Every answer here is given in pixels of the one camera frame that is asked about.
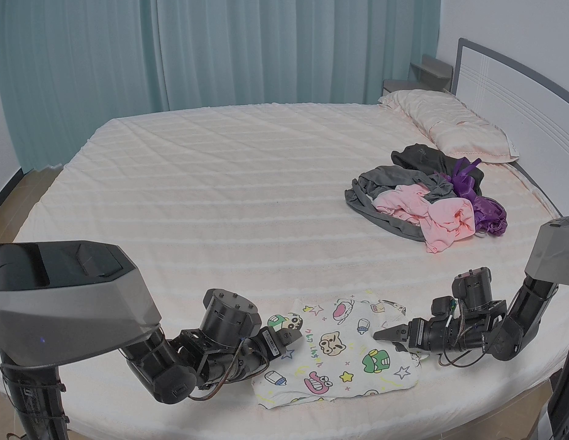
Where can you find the bed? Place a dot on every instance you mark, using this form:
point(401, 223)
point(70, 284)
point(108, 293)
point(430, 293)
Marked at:
point(220, 177)

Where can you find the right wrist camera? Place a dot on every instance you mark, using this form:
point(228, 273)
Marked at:
point(442, 306)

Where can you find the cream pillow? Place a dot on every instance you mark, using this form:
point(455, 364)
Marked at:
point(454, 124)

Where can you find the white printed pyjama top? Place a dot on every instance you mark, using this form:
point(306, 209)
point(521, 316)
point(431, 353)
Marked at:
point(339, 360)

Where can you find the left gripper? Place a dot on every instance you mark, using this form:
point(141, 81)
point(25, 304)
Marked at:
point(280, 342)

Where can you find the black garment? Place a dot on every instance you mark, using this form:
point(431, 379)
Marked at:
point(419, 156)

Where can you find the blue-green curtain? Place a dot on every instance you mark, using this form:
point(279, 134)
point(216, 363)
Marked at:
point(298, 35)
point(78, 62)

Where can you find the grey bedside table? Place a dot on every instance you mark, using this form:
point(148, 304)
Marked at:
point(433, 69)

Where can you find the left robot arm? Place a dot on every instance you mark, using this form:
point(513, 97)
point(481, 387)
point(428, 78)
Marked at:
point(73, 300)

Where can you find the purple garment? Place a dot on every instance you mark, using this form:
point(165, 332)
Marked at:
point(488, 213)

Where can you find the pink garment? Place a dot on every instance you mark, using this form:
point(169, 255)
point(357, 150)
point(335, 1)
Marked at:
point(445, 222)

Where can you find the grey garment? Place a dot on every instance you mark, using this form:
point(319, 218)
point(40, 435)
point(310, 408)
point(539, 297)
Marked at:
point(362, 195)

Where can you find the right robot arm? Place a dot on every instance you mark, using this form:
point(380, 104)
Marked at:
point(518, 323)

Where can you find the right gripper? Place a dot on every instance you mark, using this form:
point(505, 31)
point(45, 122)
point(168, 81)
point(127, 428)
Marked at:
point(419, 332)

